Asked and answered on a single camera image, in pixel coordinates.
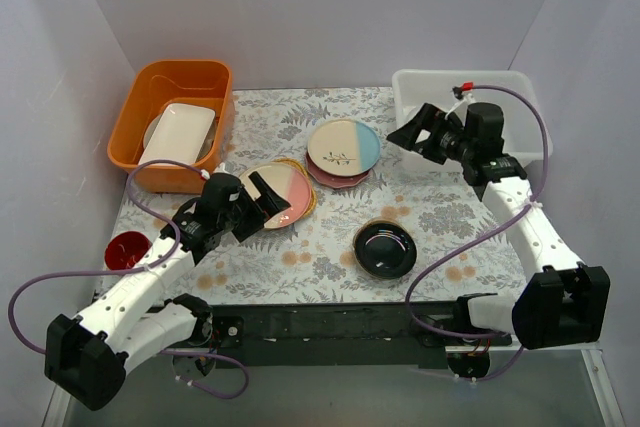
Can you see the cream and pink plate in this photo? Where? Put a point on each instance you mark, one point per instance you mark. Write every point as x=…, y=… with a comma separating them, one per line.
x=289, y=183

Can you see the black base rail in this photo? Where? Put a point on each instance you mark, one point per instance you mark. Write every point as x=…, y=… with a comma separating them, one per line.
x=361, y=334

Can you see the black gold-rimmed bowl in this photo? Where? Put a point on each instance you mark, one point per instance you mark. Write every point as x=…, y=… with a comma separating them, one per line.
x=384, y=249

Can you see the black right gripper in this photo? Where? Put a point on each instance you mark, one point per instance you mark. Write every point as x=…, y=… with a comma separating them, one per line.
x=431, y=134

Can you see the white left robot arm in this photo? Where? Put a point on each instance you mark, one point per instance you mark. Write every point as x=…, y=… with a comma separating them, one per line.
x=91, y=354

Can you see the cream and blue plate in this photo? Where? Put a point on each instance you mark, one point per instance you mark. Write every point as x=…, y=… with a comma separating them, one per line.
x=344, y=147

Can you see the red lacquer cup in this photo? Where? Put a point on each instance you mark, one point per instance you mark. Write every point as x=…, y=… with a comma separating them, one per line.
x=125, y=250

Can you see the floral table mat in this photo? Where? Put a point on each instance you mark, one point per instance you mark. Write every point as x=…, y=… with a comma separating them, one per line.
x=312, y=261

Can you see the dark pink scalloped plate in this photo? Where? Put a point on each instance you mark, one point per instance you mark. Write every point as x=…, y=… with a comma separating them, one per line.
x=333, y=181

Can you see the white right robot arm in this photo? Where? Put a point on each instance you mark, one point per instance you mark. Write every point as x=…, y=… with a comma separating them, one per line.
x=564, y=300

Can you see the white rectangular dish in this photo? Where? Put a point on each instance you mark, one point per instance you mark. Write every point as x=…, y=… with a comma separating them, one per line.
x=179, y=134

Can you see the orange plastic bin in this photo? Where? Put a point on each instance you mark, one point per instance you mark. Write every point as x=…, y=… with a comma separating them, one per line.
x=205, y=83

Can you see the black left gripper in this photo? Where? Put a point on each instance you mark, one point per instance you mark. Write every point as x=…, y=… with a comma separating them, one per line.
x=248, y=213

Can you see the white plastic bin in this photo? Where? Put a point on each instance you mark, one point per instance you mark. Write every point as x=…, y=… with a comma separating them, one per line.
x=413, y=87

